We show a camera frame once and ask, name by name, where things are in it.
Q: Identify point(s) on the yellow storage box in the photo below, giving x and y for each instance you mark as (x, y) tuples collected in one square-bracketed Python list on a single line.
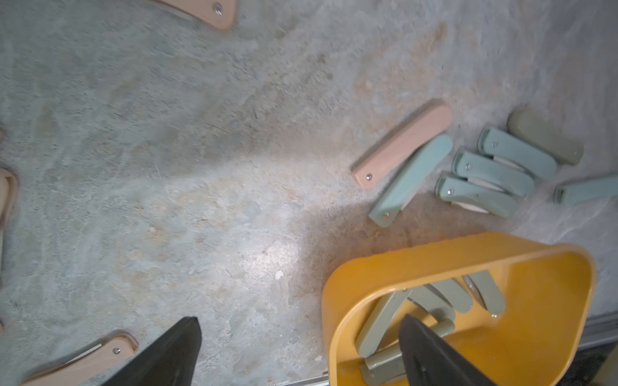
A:
[(548, 291)]

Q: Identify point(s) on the mint folding knife middle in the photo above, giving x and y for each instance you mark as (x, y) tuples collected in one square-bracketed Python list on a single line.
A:
[(479, 169)]

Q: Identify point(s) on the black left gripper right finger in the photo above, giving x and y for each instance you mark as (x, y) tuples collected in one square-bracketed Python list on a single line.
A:
[(429, 360)]

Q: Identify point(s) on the pink folding knife front left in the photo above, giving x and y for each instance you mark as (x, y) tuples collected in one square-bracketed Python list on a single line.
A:
[(96, 360)]

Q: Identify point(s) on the mint folding knife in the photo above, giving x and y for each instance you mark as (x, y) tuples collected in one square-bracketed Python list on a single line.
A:
[(585, 190), (404, 187), (498, 143), (479, 169), (473, 197)]

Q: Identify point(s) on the mint folding knife centre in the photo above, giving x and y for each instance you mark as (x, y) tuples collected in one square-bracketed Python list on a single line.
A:
[(404, 187)]

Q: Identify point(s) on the mint folding knife lower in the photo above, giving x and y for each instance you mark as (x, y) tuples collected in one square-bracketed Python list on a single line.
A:
[(473, 197)]

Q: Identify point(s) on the olive folding knife long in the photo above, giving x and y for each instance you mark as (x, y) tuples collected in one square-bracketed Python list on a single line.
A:
[(532, 128)]

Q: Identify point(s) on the pink folding knife centre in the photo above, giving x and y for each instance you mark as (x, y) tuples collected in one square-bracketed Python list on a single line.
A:
[(430, 120)]

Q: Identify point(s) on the mint folding knife upper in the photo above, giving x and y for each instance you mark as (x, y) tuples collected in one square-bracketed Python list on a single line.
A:
[(498, 143)]

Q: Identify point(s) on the mint folding knife right front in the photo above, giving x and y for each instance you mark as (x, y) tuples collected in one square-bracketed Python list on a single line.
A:
[(585, 190)]

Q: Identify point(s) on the pink folding knife near box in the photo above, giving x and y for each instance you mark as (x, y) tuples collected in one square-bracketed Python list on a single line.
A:
[(218, 14)]

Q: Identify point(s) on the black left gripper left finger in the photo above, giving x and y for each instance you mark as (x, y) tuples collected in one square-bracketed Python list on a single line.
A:
[(170, 360)]

